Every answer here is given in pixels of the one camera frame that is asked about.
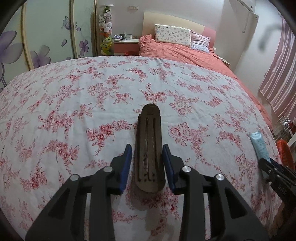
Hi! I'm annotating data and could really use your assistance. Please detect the pink left nightstand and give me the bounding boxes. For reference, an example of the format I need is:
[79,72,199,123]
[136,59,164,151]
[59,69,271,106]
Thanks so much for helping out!
[113,39,140,56]

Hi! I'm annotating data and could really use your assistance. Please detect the floral white pillow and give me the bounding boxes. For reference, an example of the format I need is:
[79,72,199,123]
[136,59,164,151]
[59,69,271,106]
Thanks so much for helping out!
[154,24,191,47]

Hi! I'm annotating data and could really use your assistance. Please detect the plush toy tower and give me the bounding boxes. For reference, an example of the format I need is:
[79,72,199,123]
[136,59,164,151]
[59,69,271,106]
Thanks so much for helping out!
[98,4,113,56]

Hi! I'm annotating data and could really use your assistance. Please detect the wall socket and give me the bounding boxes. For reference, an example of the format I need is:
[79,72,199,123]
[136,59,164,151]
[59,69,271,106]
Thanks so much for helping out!
[129,5,139,10]

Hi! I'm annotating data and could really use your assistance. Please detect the orange plastic basket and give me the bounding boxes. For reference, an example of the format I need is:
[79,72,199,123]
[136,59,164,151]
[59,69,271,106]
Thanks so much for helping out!
[276,140,295,170]

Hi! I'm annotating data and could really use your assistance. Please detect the white mug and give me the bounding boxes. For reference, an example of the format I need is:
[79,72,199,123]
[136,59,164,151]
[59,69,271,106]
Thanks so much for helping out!
[125,34,132,40]

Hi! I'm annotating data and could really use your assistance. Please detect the salmon pink duvet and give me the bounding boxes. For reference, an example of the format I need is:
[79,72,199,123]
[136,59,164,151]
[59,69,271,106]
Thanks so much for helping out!
[138,35,272,129]

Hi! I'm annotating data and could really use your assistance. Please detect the beige pink headboard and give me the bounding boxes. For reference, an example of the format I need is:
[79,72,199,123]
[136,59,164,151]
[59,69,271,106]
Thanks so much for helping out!
[142,11,216,48]

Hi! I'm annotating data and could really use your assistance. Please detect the sliding wardrobe with flowers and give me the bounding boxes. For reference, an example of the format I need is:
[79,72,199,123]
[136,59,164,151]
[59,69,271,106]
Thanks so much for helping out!
[1,1,97,89]

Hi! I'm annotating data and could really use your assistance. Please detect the brown hair clip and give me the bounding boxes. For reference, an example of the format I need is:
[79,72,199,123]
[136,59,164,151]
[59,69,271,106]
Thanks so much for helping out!
[134,103,166,193]

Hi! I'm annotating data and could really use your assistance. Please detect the light blue tube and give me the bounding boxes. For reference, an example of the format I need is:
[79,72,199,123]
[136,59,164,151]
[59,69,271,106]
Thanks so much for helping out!
[249,131,270,162]

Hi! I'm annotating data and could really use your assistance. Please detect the striped pink pillow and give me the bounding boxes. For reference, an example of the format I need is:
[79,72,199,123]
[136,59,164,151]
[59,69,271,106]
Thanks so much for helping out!
[191,31,211,53]

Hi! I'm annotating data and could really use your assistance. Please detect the right nightstand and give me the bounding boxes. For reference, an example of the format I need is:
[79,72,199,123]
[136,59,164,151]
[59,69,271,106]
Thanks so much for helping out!
[219,57,231,68]

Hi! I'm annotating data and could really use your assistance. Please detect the pink curtain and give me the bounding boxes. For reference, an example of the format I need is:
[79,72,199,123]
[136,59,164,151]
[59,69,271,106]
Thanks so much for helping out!
[259,20,296,119]

